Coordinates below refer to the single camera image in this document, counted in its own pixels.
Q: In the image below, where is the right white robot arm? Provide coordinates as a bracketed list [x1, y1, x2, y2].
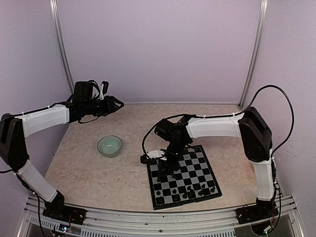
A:
[154, 107, 276, 219]

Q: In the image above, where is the black grey chess board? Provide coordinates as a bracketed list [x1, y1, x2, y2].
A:
[147, 145, 222, 210]

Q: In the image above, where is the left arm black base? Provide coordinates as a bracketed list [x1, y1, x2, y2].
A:
[43, 191, 86, 225]

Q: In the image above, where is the front aluminium rail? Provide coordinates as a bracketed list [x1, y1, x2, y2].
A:
[17, 196, 304, 237]

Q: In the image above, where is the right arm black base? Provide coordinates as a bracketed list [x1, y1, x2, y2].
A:
[236, 199, 278, 224]

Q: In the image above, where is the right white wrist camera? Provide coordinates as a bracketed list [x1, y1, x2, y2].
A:
[140, 150, 167, 164]

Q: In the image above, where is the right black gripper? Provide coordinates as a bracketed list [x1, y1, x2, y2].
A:
[158, 139, 188, 176]

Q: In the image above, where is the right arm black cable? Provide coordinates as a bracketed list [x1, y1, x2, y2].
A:
[142, 85, 295, 158]

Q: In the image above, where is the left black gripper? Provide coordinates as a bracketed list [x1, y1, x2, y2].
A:
[82, 95, 124, 117]

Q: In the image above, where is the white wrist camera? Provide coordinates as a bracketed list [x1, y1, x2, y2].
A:
[140, 150, 167, 164]
[99, 81, 109, 100]

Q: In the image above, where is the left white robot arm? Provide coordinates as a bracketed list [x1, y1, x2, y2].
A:
[0, 80, 124, 220]

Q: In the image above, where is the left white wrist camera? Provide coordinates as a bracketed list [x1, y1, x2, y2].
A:
[99, 81, 109, 100]

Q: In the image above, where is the aluminium frame post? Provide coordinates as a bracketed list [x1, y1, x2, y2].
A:
[49, 0, 75, 93]
[238, 0, 268, 109]

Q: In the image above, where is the green glass bowl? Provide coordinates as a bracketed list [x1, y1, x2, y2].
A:
[97, 135, 122, 158]

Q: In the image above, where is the right aluminium frame post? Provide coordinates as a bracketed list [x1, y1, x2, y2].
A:
[238, 0, 268, 109]

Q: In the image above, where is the left aluminium frame post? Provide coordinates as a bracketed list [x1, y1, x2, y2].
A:
[49, 0, 75, 93]

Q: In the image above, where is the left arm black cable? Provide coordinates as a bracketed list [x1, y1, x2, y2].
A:
[78, 112, 99, 124]

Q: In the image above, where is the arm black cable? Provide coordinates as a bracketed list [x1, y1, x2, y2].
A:
[142, 85, 295, 158]
[78, 112, 99, 124]

